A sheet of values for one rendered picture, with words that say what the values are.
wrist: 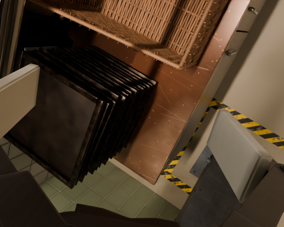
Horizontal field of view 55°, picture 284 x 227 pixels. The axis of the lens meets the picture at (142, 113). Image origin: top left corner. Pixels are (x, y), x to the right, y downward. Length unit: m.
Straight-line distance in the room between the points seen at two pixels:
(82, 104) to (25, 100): 0.51
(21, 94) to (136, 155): 0.89
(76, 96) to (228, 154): 0.56
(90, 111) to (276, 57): 0.98
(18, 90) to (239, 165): 0.13
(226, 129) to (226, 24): 0.68
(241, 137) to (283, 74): 1.27
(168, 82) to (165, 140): 0.20
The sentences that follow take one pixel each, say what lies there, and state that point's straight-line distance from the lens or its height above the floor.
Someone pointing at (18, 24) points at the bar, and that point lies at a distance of 0.40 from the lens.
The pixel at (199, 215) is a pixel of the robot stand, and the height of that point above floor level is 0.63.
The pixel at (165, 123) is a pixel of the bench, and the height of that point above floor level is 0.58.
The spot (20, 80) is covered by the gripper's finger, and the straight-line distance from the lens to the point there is 0.17.
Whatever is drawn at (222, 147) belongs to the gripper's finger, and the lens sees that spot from 0.19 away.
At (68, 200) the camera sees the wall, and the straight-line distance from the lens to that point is 1.56.
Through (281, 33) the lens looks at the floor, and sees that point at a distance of 1.42.
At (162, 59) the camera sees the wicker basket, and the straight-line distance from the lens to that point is 0.73.
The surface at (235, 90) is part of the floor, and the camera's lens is 1.46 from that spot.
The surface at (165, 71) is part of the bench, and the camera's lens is 0.91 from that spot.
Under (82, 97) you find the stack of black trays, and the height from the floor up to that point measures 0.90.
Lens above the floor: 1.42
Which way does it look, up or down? 60 degrees down
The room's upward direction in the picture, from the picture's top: 120 degrees counter-clockwise
